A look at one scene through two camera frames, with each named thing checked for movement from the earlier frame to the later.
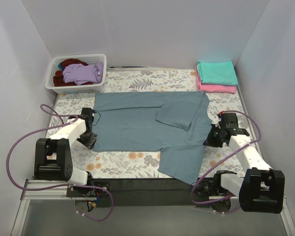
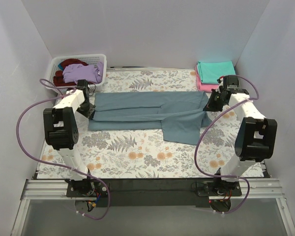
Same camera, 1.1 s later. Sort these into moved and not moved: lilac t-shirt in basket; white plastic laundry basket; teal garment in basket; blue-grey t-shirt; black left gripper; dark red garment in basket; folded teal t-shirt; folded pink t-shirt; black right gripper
Moved: black left gripper; blue-grey t-shirt; black right gripper
Not moved: lilac t-shirt in basket; white plastic laundry basket; folded teal t-shirt; folded pink t-shirt; dark red garment in basket; teal garment in basket
